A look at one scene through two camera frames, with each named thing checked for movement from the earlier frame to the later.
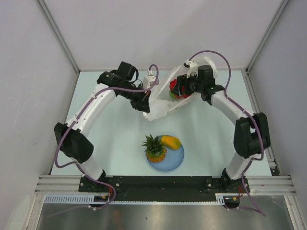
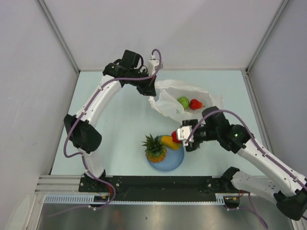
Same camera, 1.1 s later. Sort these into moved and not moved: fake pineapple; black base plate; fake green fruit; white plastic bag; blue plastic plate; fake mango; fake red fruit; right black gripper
Moved: fake red fruit; right black gripper; fake green fruit; white plastic bag
Not moved: fake pineapple; black base plate; blue plastic plate; fake mango
